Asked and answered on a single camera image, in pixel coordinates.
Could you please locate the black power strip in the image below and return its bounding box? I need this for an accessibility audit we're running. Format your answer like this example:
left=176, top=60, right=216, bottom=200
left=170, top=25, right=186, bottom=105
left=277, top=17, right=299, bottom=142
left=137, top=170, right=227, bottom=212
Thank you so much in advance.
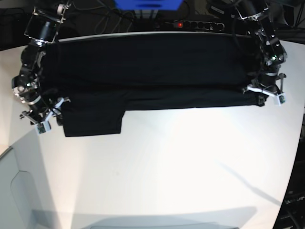
left=166, top=21, right=225, bottom=32

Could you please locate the black T-shirt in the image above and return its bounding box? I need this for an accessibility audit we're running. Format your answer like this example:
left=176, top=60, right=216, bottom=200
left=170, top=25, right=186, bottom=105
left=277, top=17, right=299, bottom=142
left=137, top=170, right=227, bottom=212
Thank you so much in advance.
left=41, top=33, right=259, bottom=137

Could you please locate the white chair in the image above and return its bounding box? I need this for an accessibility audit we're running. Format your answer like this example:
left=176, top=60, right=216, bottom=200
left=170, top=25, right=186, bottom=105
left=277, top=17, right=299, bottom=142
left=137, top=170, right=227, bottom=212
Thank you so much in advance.
left=0, top=142, right=73, bottom=229

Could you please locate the blue plastic box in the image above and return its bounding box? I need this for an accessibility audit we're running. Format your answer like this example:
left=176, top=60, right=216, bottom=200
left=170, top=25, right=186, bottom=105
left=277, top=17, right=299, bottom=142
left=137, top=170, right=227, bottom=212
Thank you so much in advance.
left=114, top=0, right=183, bottom=10

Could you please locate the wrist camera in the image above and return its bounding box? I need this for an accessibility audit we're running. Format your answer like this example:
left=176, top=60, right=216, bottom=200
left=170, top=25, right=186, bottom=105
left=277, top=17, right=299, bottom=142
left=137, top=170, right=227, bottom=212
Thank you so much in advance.
left=274, top=93, right=286, bottom=106
left=35, top=121, right=51, bottom=135

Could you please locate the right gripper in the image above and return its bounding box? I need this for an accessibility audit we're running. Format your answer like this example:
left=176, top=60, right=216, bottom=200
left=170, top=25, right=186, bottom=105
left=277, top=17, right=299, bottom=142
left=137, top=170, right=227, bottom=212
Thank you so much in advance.
left=19, top=94, right=71, bottom=126

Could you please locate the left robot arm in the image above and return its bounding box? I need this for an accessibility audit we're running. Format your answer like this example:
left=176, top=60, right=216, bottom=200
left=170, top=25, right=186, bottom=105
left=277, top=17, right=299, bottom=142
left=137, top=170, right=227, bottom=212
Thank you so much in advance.
left=207, top=0, right=287, bottom=106

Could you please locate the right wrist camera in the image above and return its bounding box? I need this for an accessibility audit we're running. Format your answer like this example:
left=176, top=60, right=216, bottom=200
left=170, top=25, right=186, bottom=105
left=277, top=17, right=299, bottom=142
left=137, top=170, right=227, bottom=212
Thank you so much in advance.
left=35, top=121, right=51, bottom=135

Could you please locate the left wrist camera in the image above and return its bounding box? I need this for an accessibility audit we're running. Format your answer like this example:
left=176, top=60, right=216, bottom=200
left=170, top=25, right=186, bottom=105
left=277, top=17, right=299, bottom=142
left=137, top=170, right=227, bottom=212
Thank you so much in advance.
left=274, top=93, right=286, bottom=106

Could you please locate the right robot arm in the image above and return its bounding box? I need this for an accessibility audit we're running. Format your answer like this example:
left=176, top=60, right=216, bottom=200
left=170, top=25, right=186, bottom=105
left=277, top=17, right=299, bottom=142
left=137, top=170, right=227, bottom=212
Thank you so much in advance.
left=11, top=0, right=71, bottom=133

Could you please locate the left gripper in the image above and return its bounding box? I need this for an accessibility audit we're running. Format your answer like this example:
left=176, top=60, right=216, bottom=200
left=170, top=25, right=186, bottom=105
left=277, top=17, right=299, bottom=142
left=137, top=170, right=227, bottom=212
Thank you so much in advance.
left=242, top=72, right=286, bottom=107

